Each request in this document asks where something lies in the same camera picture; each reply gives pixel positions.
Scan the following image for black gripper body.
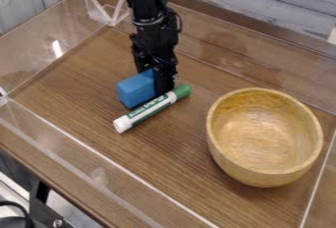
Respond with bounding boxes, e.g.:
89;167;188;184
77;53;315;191
129;17;180;67

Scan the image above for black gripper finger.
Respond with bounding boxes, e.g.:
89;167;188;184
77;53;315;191
132;47;152;73
153;64;177;95

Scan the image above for blue block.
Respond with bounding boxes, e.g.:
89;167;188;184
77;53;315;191
116;70;156;109

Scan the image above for green white marker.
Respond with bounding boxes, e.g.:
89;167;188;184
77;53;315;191
113;84;192;134

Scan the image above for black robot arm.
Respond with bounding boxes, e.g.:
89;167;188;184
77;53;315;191
127;0;181;95

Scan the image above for brown wooden bowl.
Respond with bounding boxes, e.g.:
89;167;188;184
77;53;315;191
207;87;324;188

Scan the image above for clear acrylic tray walls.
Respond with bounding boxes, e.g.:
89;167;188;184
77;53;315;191
0;0;336;228

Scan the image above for black table leg bracket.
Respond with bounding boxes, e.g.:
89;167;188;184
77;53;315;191
29;181;75;228

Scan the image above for black cable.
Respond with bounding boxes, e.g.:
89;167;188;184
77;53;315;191
0;199;37;228

